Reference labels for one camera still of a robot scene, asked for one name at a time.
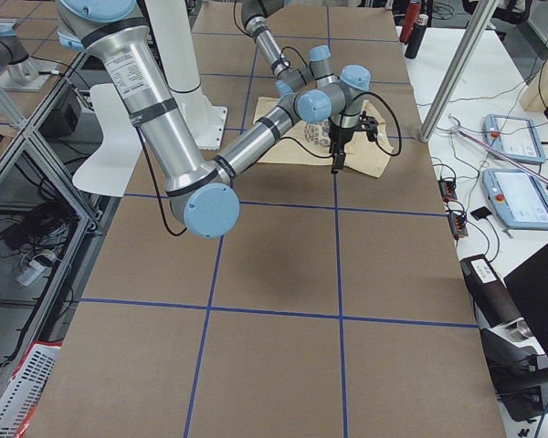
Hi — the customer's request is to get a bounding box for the near blue teach pendant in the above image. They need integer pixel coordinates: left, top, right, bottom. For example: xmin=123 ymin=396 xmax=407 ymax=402
xmin=481 ymin=169 xmax=548 ymax=230

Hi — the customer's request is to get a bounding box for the black bottle clear cap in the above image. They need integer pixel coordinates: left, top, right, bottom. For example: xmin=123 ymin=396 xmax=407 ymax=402
xmin=404 ymin=14 xmax=428 ymax=59

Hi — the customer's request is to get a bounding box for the white plastic chair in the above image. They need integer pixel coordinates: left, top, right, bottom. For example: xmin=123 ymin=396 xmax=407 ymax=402
xmin=72 ymin=83 xmax=142 ymax=197

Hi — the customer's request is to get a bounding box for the red bottle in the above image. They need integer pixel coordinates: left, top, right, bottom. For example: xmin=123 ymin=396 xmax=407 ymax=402
xmin=399 ymin=0 xmax=422 ymax=45

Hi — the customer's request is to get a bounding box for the reach grabber stick tool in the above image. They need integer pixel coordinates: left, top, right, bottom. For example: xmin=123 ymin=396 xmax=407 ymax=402
xmin=448 ymin=114 xmax=548 ymax=187

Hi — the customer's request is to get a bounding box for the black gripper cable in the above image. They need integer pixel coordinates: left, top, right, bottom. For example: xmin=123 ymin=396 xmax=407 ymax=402
xmin=300 ymin=89 xmax=403 ymax=172

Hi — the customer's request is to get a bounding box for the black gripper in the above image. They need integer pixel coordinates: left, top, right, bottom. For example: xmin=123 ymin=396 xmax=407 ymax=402
xmin=329 ymin=110 xmax=378 ymax=174

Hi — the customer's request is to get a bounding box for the white perforated basket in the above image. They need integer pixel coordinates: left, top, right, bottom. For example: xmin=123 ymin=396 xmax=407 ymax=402
xmin=0 ymin=341 xmax=61 ymax=437

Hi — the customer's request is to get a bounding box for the blue teach pendant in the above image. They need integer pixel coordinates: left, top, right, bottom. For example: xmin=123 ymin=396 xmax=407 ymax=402
xmin=483 ymin=114 xmax=546 ymax=164
xmin=481 ymin=169 xmax=548 ymax=230

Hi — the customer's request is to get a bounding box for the beige long-sleeve printed shirt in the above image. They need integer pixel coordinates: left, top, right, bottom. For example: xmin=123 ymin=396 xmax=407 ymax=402
xmin=258 ymin=120 xmax=390 ymax=178

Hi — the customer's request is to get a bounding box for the far blue teach pendant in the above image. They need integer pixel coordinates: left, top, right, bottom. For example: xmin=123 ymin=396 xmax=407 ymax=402
xmin=483 ymin=114 xmax=546 ymax=164

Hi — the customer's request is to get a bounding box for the black monitor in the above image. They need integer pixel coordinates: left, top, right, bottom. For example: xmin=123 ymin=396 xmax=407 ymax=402
xmin=504 ymin=244 xmax=548 ymax=353

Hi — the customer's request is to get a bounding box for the aluminium frame post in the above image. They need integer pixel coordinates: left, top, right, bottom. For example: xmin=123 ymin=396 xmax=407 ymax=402
xmin=419 ymin=0 xmax=497 ymax=142

